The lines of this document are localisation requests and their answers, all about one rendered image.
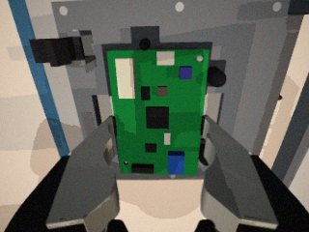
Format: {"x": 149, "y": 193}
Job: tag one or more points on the green circuit board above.
{"x": 158, "y": 101}

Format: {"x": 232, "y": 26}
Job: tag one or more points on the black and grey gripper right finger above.
{"x": 240, "y": 193}

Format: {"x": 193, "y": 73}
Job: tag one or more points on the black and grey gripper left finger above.
{"x": 79, "y": 193}

